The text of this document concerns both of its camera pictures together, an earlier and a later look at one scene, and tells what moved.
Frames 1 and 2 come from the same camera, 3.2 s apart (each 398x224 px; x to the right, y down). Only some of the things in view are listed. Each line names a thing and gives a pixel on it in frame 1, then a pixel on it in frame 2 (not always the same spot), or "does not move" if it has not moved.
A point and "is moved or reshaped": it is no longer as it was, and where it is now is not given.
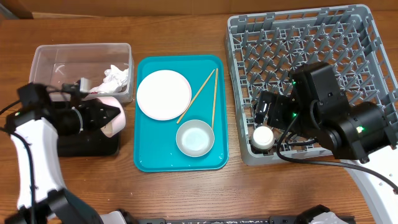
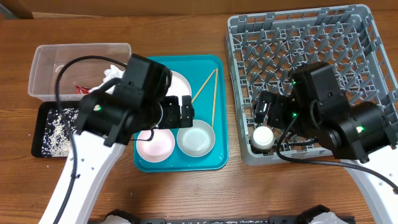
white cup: x=263 y=137 does not move
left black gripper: x=101 y=118 to x=173 y=121
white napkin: x=115 y=79 does not move
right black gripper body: x=270 y=111 does not move
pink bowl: x=116 y=126 is moved or reshaped
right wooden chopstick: x=216 y=88 does not move
